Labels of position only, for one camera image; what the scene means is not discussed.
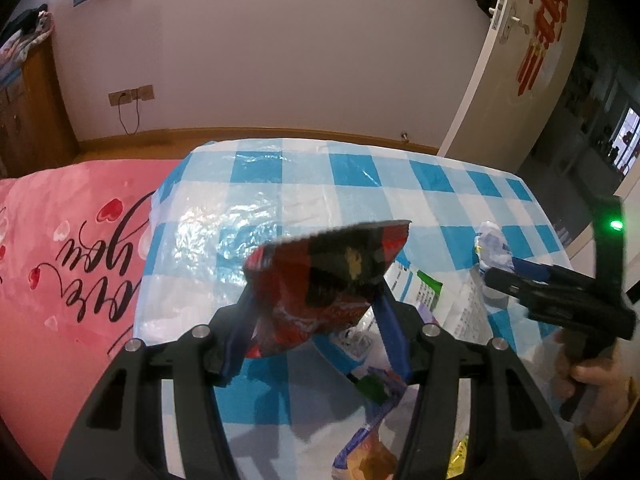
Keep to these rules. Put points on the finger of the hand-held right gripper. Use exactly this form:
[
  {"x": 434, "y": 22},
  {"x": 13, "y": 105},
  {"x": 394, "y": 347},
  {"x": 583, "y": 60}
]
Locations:
[
  {"x": 505, "y": 285},
  {"x": 532, "y": 270}
]

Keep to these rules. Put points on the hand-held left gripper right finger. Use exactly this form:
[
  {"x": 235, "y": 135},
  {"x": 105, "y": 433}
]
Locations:
[{"x": 392, "y": 340}]

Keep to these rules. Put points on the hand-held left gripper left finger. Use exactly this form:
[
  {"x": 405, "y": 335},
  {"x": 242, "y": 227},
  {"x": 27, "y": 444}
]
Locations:
[{"x": 235, "y": 340}]

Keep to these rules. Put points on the blue white wrapper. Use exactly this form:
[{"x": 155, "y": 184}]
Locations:
[{"x": 492, "y": 245}]

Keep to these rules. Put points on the white tissue packet green ends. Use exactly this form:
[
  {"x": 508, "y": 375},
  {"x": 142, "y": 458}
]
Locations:
[{"x": 420, "y": 290}]

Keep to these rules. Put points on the red black snack wrapper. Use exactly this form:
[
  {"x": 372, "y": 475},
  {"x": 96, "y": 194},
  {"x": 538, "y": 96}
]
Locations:
[{"x": 320, "y": 280}]

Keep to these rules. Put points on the person's right forearm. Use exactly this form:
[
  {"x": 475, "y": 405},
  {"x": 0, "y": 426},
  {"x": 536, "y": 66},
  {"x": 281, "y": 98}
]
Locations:
[{"x": 610, "y": 450}]

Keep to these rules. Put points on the person's right hand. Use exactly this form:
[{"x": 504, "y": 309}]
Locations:
[{"x": 600, "y": 380}]

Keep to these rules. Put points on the green purple wrapper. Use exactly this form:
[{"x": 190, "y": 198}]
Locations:
[{"x": 380, "y": 385}]

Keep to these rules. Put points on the blue orange snack wrapper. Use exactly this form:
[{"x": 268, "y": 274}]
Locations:
[{"x": 365, "y": 450}]

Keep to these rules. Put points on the yellow wrapper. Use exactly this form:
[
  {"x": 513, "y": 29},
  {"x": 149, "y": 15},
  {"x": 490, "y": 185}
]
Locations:
[{"x": 457, "y": 460}]

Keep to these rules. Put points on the lit screen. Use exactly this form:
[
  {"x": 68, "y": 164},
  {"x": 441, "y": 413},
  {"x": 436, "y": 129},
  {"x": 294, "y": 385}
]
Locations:
[{"x": 627, "y": 140}]

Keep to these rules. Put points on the blue white checked tablecloth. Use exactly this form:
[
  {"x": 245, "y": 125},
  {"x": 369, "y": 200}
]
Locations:
[{"x": 320, "y": 195}]

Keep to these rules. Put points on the white door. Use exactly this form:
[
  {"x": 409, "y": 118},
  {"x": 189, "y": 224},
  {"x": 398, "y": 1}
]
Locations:
[{"x": 500, "y": 100}]

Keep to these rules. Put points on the pink printed bedsheet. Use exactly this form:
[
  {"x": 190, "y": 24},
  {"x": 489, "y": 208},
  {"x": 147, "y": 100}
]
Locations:
[{"x": 60, "y": 285}]

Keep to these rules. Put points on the wooden baseboard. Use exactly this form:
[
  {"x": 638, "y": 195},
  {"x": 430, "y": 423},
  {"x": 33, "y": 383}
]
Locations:
[{"x": 200, "y": 135}]

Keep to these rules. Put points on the red door decoration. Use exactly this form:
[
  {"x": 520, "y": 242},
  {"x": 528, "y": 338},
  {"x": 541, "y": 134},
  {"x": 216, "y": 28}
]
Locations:
[{"x": 542, "y": 25}]

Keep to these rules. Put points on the wooden cabinet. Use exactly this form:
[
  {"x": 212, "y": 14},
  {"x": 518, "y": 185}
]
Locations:
[{"x": 30, "y": 125}]

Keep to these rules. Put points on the pile of clothes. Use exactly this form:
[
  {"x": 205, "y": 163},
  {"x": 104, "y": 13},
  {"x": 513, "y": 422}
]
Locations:
[{"x": 20, "y": 35}]

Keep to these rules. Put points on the wall socket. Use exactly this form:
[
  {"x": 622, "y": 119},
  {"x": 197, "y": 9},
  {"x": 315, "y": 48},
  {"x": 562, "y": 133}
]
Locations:
[{"x": 131, "y": 95}]

